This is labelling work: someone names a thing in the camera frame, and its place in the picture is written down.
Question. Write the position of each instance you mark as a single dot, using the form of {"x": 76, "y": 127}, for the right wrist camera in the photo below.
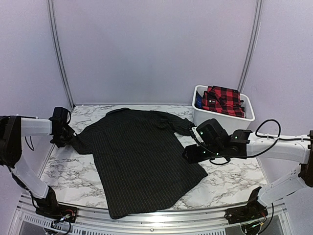
{"x": 195, "y": 135}

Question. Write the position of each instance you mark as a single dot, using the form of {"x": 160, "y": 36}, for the red black plaid shirt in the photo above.
{"x": 223, "y": 101}

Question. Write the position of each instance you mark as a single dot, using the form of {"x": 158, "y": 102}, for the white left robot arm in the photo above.
{"x": 15, "y": 129}

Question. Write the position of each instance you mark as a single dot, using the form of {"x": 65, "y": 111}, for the aluminium front frame rail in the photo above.
{"x": 96, "y": 221}

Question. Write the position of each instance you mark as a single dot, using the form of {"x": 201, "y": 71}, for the white plastic bin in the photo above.
{"x": 229, "y": 123}

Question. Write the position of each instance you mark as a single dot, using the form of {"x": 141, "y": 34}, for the left aluminium corner post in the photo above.
{"x": 58, "y": 53}

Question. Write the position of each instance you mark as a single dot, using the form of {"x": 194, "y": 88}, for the aluminium corner post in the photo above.
{"x": 252, "y": 44}
{"x": 58, "y": 53}

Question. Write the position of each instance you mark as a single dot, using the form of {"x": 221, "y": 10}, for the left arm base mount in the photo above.
{"x": 57, "y": 213}

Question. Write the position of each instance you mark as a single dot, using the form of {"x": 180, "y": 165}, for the right aluminium corner post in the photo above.
{"x": 252, "y": 44}

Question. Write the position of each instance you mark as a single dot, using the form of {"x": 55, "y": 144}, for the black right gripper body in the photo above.
{"x": 212, "y": 151}

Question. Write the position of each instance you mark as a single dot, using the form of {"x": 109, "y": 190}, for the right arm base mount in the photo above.
{"x": 251, "y": 211}

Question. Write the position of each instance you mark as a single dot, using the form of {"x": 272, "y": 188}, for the blue plaid shirt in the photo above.
{"x": 198, "y": 101}

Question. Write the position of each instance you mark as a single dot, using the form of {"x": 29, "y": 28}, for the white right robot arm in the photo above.
{"x": 247, "y": 144}

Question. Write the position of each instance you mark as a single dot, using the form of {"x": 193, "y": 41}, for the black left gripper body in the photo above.
{"x": 66, "y": 136}

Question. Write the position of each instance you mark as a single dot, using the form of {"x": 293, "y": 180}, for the black pinstriped long sleeve shirt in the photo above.
{"x": 139, "y": 160}

